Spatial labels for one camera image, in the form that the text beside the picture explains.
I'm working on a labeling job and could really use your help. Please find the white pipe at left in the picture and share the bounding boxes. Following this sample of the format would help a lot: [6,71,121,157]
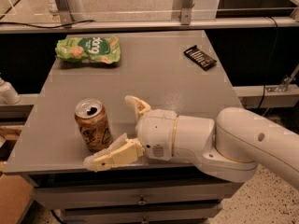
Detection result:
[0,78,21,105]

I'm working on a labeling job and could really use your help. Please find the orange soda can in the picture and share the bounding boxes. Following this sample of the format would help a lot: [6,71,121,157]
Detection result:
[75,98,113,152]

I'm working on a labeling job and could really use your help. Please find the grey drawer cabinet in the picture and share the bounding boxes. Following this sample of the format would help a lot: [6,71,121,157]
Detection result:
[4,31,257,224]

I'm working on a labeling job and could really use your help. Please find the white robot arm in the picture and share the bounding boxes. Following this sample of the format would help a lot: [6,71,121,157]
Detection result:
[83,95,299,189]

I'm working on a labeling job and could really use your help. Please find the green snack bag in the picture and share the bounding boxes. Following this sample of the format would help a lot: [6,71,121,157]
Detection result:
[55,35,121,64]

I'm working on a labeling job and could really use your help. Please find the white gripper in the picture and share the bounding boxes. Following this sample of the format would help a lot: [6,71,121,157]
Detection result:
[83,95,178,172]

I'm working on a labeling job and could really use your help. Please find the black chocolate bar wrapper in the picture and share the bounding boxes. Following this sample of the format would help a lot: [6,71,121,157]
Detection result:
[184,46,217,71]

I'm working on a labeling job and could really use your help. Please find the cardboard box at left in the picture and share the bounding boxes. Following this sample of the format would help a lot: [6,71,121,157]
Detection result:
[0,174,32,224]

